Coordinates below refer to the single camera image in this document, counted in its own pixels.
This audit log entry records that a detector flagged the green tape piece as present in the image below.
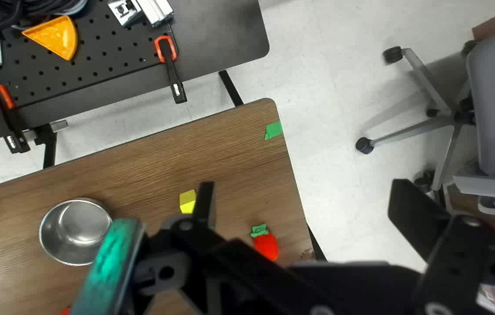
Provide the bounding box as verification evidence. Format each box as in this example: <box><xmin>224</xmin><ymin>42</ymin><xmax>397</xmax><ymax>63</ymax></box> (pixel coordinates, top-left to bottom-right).
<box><xmin>263</xmin><ymin>121</ymin><xmax>285</xmax><ymax>142</ymax></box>

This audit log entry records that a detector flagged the grey office chair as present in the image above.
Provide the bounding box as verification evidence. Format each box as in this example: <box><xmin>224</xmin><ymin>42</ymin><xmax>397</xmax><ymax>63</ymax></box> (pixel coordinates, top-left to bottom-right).
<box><xmin>354</xmin><ymin>19</ymin><xmax>495</xmax><ymax>231</ymax></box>

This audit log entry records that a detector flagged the teal round blurry part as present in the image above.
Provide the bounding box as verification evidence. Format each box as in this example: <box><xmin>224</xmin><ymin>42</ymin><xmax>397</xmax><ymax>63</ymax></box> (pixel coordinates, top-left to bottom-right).
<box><xmin>70</xmin><ymin>217</ymin><xmax>145</xmax><ymax>315</ymax></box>

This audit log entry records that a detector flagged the orange triangular plastic piece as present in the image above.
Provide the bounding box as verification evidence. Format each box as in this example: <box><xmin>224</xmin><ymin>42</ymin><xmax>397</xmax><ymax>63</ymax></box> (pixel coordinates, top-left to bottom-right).
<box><xmin>21</xmin><ymin>14</ymin><xmax>81</xmax><ymax>63</ymax></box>

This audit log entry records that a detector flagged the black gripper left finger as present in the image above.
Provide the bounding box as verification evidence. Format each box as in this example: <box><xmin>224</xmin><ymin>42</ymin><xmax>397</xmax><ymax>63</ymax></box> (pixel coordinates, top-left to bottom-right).
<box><xmin>131</xmin><ymin>180</ymin><xmax>331</xmax><ymax>315</ymax></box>

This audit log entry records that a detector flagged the orange carrot plush toy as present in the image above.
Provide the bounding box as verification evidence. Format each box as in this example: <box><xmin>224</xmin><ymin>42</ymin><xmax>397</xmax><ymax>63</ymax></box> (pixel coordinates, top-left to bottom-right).
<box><xmin>249</xmin><ymin>222</ymin><xmax>282</xmax><ymax>262</ymax></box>

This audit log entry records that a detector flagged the black perforated board table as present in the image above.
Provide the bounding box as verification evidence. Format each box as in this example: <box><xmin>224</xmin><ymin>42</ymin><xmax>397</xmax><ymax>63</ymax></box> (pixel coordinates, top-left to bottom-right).
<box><xmin>0</xmin><ymin>0</ymin><xmax>271</xmax><ymax>171</ymax></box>

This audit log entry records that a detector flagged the black cable bundle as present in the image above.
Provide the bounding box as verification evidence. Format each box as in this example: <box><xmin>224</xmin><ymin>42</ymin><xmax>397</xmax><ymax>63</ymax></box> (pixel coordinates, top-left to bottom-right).
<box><xmin>0</xmin><ymin>0</ymin><xmax>93</xmax><ymax>31</ymax></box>

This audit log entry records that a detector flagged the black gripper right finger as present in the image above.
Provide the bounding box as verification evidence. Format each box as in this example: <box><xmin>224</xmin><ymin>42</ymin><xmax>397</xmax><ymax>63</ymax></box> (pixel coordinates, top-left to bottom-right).
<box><xmin>389</xmin><ymin>177</ymin><xmax>495</xmax><ymax>315</ymax></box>

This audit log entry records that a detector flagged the white silver mounting bracket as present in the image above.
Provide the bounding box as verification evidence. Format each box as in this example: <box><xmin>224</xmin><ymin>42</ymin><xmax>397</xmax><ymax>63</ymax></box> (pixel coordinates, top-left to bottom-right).
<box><xmin>107</xmin><ymin>0</ymin><xmax>175</xmax><ymax>28</ymax></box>

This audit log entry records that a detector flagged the orange handled black clamp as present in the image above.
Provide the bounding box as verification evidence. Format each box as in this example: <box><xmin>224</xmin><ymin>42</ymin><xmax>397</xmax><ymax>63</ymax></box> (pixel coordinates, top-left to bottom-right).
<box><xmin>152</xmin><ymin>33</ymin><xmax>191</xmax><ymax>107</ymax></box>
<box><xmin>0</xmin><ymin>82</ymin><xmax>33</xmax><ymax>156</ymax></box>

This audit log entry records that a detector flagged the silver metal bowl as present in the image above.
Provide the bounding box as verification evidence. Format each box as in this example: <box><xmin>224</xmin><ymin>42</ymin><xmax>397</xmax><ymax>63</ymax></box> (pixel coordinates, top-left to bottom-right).
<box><xmin>37</xmin><ymin>196</ymin><xmax>116</xmax><ymax>269</ymax></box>

